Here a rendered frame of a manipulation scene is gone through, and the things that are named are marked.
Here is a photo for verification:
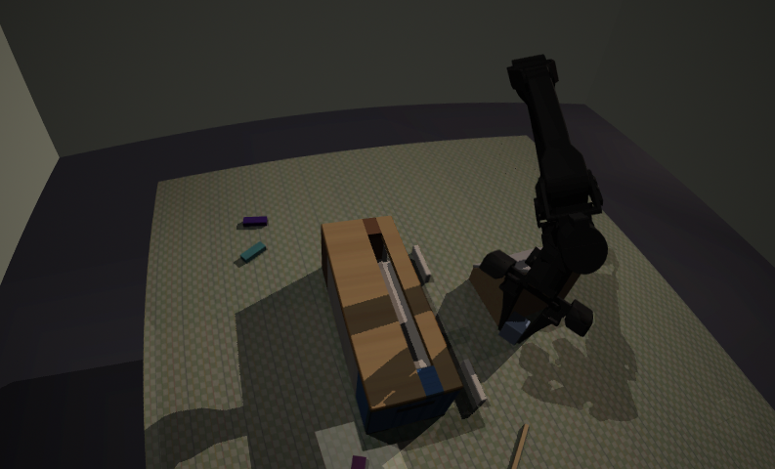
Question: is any teal rectangular block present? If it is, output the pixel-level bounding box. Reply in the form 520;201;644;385
240;241;266;263

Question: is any tan flat bar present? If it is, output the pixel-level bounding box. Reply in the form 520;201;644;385
510;423;529;469

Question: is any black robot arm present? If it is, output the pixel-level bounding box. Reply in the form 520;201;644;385
507;54;608;275

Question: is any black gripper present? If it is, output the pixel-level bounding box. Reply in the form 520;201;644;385
479;241;593;344

